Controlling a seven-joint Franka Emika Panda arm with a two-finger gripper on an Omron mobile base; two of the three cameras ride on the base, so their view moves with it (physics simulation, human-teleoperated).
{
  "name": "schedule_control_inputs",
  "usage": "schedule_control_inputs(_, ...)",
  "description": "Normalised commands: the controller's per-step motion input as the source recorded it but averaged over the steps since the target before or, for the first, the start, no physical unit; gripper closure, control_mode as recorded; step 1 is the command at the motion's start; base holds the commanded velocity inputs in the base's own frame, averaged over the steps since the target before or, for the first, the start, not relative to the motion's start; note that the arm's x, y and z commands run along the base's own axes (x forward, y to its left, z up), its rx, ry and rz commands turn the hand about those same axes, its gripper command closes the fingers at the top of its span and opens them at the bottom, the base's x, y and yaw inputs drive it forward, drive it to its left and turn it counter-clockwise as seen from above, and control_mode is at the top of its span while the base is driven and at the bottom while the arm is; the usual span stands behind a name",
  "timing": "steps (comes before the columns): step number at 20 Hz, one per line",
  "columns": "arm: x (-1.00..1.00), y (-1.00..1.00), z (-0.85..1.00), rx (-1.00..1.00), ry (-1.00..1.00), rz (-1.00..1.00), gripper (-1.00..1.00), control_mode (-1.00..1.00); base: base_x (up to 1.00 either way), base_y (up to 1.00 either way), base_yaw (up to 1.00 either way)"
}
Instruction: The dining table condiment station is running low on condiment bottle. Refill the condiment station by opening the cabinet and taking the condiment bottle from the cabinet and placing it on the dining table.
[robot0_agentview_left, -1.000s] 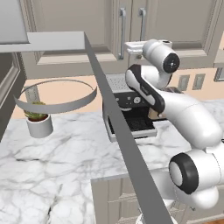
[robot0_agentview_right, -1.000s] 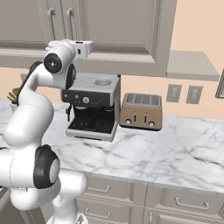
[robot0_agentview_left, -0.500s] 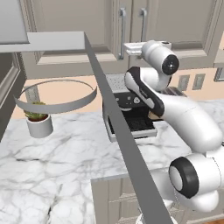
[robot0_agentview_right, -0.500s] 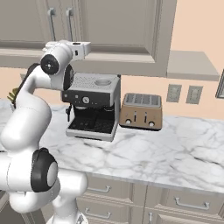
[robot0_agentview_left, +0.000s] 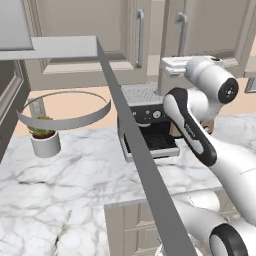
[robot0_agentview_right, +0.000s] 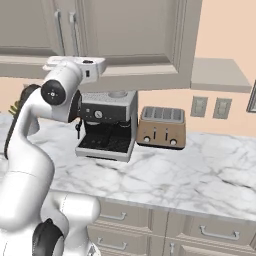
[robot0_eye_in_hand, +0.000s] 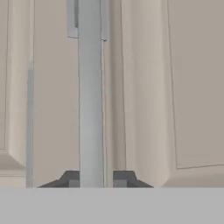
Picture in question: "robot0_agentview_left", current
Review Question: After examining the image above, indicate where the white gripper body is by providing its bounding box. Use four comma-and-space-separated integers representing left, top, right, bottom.
161, 56, 189, 76

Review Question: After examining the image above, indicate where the beige cabinet door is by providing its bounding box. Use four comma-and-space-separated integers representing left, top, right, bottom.
23, 0, 152, 91
157, 0, 256, 97

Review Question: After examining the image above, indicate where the dark grey cabinet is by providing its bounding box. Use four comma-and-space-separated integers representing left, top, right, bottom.
0, 59, 32, 163

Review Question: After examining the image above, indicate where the beige base cabinet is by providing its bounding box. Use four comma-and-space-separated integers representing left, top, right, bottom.
104, 189, 256, 256

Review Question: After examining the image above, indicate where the black silver coffee machine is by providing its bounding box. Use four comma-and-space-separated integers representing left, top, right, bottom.
117, 83, 181, 163

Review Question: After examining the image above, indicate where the brown box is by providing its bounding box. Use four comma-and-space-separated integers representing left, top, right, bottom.
169, 119, 215, 138

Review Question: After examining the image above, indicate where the grey mesh object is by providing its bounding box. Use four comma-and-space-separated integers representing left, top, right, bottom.
244, 77, 256, 94

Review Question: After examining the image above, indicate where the grey metal stool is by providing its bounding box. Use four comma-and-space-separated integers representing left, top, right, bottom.
0, 0, 198, 256

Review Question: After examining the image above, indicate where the grey speckled block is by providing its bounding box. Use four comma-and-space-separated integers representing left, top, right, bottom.
28, 97, 47, 119

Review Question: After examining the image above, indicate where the green plant in white pot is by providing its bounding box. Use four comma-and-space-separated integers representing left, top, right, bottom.
27, 115, 62, 159

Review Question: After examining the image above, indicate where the silver cabinet door handle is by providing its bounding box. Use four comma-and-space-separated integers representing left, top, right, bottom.
134, 8, 146, 70
174, 11, 188, 58

